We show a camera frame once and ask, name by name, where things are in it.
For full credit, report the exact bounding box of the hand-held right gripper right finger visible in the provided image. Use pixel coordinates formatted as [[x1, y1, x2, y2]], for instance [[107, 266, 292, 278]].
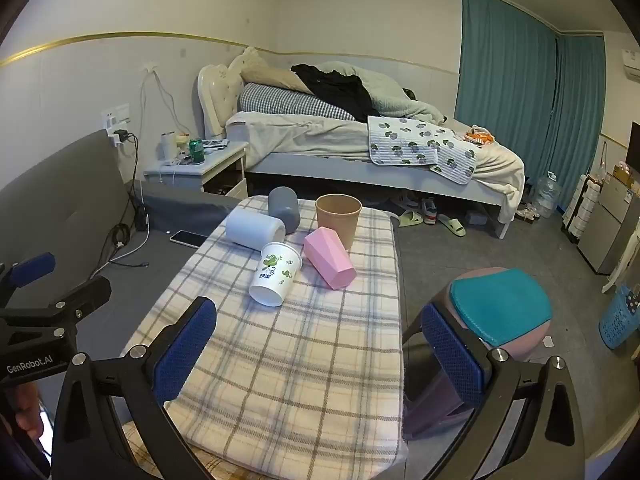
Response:
[[419, 303, 587, 480]]

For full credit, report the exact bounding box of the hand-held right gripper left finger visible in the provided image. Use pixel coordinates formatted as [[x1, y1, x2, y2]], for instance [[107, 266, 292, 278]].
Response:
[[50, 296, 218, 480]]

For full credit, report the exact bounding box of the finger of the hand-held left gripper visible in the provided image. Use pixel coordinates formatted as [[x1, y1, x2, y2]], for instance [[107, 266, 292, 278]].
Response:
[[0, 276, 112, 332], [0, 252, 57, 312]]

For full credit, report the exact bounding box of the white cup with green print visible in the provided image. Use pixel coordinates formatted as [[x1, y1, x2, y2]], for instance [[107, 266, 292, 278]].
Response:
[[248, 241, 304, 308]]

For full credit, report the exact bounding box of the plain white cup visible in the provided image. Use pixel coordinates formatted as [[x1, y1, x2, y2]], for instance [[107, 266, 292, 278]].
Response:
[[225, 208, 287, 252]]

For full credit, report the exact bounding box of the pink faceted cup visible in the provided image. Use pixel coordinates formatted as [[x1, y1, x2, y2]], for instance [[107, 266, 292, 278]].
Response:
[[303, 226, 358, 291]]

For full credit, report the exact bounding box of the brown paper cup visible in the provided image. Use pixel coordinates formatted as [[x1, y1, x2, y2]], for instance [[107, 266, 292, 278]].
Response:
[[315, 193, 363, 252]]

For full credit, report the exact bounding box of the grey cup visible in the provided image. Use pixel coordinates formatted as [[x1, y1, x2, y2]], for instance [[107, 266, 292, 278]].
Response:
[[267, 186, 301, 235]]

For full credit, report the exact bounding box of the person's left hand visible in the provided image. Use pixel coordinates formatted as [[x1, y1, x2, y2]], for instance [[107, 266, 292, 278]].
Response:
[[12, 382, 45, 443]]

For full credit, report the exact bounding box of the pink plastic stool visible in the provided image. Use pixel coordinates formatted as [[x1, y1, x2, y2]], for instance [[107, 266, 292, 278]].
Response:
[[401, 267, 554, 442]]

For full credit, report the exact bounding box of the teal seat cushion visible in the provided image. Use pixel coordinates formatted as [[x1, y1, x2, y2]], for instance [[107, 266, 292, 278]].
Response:
[[448, 268, 554, 349]]

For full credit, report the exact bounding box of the grey sofa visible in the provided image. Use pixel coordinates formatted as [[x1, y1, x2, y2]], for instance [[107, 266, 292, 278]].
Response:
[[0, 129, 242, 411]]

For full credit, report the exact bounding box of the smartphone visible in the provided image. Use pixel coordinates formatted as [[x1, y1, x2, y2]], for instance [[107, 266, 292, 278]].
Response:
[[169, 230, 209, 250]]

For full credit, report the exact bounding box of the plaid tablecloth table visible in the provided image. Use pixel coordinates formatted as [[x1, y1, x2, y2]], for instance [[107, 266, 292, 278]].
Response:
[[120, 195, 408, 480]]

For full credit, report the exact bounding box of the white jug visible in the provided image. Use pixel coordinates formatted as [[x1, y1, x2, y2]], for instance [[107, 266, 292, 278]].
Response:
[[159, 131, 180, 161]]

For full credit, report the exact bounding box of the blue laundry basket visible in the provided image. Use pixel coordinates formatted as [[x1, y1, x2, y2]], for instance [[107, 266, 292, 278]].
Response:
[[598, 284, 640, 351]]

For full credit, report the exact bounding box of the white nightstand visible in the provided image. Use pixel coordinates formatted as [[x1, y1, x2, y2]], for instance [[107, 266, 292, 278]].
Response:
[[143, 141, 250, 199]]

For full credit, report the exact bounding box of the clear water bottle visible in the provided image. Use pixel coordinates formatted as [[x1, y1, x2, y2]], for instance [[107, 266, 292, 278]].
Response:
[[532, 170, 562, 219]]

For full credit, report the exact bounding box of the white suitcase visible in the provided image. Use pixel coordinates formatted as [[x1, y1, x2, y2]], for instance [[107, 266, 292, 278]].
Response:
[[562, 173, 604, 244]]

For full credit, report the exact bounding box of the grey small fridge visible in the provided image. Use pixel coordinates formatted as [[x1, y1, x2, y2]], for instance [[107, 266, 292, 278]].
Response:
[[577, 172, 640, 276]]

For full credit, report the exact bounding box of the leaf print quilted mat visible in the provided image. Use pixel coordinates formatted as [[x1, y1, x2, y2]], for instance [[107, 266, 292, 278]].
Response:
[[367, 115, 477, 186]]

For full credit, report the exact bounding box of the bed with white headboard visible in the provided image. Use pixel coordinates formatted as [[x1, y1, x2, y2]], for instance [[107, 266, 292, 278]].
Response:
[[197, 46, 526, 240]]

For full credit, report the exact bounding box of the teal curtain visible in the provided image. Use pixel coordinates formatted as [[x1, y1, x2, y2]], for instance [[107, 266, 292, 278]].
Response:
[[453, 0, 559, 137], [544, 32, 606, 211]]

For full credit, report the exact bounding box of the pale green blanket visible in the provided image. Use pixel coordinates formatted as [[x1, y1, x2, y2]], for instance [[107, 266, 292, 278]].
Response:
[[315, 61, 448, 126]]

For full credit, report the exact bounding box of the checked pillow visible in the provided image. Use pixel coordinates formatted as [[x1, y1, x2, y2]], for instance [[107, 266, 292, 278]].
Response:
[[237, 82, 357, 122]]

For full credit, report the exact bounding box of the black clothing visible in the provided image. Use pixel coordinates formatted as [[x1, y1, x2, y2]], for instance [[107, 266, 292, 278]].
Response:
[[291, 63, 382, 123]]

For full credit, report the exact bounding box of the beige pillow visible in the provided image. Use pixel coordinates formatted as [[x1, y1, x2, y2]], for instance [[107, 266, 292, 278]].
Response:
[[240, 62, 313, 96]]

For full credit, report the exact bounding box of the white air conditioner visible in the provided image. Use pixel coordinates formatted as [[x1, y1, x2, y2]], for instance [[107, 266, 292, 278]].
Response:
[[620, 47, 640, 82]]

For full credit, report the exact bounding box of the white cable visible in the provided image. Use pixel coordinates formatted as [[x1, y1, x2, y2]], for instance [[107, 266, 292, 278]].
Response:
[[107, 232, 151, 268]]

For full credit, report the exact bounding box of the black cable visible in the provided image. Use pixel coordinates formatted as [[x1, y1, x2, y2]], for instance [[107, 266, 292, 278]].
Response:
[[90, 132, 146, 278]]

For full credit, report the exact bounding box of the white wall socket with plugs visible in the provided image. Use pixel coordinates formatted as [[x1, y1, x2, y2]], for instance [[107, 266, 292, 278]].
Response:
[[101, 103, 133, 147]]

